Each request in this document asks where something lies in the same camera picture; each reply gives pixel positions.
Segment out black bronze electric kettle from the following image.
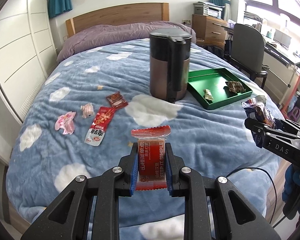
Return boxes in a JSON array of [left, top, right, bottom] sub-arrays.
[[149, 28, 192, 103]]

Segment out purple duvet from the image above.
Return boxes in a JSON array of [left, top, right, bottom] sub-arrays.
[[57, 21, 196, 63]]

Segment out blue cloud pattern blanket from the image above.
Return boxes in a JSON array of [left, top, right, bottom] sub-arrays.
[[6, 38, 280, 226]]

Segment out red hawthorn snack bar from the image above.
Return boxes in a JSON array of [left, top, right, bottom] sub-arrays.
[[131, 125, 171, 191]]

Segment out green cardboard tray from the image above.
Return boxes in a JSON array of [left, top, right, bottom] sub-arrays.
[[187, 68, 253, 110]]

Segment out grey white printer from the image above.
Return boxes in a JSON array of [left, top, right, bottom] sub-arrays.
[[193, 2, 224, 19]]

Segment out wooden drawer cabinet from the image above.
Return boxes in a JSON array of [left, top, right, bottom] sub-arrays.
[[192, 14, 228, 49]]

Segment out small pink striped candy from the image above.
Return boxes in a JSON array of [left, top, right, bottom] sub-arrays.
[[81, 103, 94, 119]]

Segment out black cable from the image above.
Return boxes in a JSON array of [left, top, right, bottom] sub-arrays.
[[225, 167, 300, 228]]

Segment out pink floral snack packet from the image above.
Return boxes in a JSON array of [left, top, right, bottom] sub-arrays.
[[55, 112, 76, 135]]

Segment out red white long snack packet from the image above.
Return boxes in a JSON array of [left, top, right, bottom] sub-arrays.
[[84, 106, 115, 146]]

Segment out wall power socket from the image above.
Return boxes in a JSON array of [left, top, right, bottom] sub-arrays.
[[181, 20, 191, 26]]

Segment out small dark red packet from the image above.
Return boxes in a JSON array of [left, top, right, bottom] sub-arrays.
[[106, 91, 128, 110]]

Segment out dark grey chair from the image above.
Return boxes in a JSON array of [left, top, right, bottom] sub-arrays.
[[228, 23, 269, 89]]

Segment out blue glove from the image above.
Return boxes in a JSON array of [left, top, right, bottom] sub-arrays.
[[282, 164, 300, 203]]

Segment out wooden headboard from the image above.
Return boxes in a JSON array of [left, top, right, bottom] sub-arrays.
[[65, 3, 170, 37]]

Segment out small olive green packet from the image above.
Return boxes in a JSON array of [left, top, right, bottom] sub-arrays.
[[203, 89, 214, 101]]

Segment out brown nutritious snack packet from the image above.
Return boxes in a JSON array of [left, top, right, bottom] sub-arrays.
[[224, 81, 246, 94]]

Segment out white desk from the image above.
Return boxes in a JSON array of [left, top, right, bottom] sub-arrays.
[[243, 11, 300, 106]]

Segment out blue white cookie packet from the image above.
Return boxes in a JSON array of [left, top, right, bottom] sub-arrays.
[[241, 95, 278, 148]]

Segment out white wardrobe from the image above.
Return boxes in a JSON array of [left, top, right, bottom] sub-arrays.
[[0, 0, 56, 158]]

